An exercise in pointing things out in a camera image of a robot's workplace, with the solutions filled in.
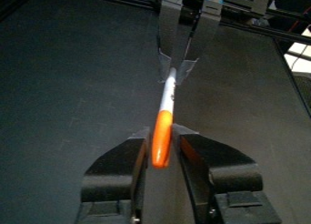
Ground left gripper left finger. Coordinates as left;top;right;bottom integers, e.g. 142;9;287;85
75;127;151;224

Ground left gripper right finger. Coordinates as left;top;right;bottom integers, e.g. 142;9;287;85
171;123;283;224

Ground grey marker pen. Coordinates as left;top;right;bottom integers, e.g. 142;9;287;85
151;66;180;169

